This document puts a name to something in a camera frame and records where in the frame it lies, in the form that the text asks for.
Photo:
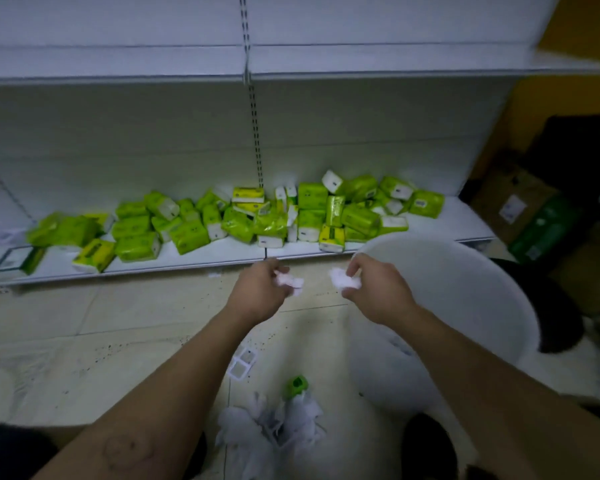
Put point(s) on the person's left hand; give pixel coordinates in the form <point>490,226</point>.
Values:
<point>252,294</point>

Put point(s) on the white plastic bucket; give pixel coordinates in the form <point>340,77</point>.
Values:
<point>455,294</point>

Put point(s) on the white square floor label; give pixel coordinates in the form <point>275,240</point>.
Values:
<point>242,363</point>

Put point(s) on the brown cardboard box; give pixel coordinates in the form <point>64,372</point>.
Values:
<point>500,194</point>

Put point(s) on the torn green tissue wrapper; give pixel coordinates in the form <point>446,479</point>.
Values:
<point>296,385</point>

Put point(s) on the person's right fingers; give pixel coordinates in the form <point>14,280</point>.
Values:
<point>356,267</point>

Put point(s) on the person's right forearm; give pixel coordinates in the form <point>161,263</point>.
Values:
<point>480,374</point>

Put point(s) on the black shorts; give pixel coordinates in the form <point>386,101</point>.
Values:
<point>5,452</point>

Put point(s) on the black bag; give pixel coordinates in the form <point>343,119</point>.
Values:
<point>575,154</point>

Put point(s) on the pile of green tissue packets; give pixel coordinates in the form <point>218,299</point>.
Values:
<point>240,222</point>

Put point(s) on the person's left forearm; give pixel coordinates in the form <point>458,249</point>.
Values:
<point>165,394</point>

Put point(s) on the heap of loose white tissues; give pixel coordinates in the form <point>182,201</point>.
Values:
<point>252,437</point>

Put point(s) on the dark green wrapped bundle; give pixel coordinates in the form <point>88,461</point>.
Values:
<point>547,229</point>

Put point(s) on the person's left fingers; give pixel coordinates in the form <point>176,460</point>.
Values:
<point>276,274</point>

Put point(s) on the white-faced flat tissue pack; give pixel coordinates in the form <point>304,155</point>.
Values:
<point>17,260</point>

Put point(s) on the white metal shelf unit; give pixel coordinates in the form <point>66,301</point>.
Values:
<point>130,119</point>

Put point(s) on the black round bin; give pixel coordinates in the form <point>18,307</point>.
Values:
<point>560,314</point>

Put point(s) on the small white tissue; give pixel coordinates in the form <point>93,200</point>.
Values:
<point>344,279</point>
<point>290,281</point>

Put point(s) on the person's right hand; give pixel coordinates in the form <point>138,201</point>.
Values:
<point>382,294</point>

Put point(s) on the black shoe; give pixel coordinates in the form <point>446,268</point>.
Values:
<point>427,449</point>

